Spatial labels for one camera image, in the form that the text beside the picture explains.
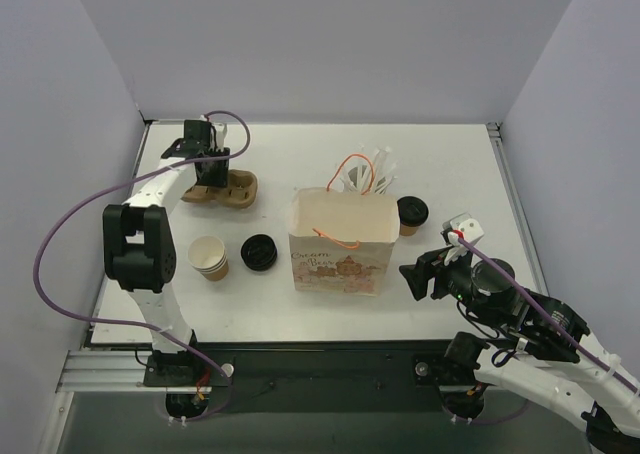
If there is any brown cardboard cup carrier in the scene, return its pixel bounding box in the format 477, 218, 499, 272
181, 169, 258, 209

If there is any black cup lid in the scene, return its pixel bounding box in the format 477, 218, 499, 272
397, 196, 429, 227

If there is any stack of brown paper cups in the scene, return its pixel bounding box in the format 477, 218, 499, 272
187, 236, 229, 282

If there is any paper takeout bag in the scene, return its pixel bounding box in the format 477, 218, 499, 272
284, 152, 401, 299

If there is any single brown paper cup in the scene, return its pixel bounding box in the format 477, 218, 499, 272
399, 223, 420, 237

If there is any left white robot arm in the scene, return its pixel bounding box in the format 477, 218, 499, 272
102, 118, 230, 385

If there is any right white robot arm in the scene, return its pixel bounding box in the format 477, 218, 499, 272
399, 247, 639, 453

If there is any stack of black lids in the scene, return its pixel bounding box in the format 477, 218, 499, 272
240, 234, 278, 272

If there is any white straw holder cup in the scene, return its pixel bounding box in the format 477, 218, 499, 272
340, 166, 396, 194

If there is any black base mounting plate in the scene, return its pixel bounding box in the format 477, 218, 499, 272
143, 340, 484, 420

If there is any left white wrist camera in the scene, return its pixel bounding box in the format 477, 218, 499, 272
200, 115, 228, 152

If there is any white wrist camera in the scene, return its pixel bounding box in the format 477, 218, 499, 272
200, 115, 228, 152
441, 213, 485, 266

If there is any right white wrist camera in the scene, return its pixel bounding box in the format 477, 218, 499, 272
441, 213, 485, 266

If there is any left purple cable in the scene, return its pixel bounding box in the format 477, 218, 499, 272
32, 109, 251, 420

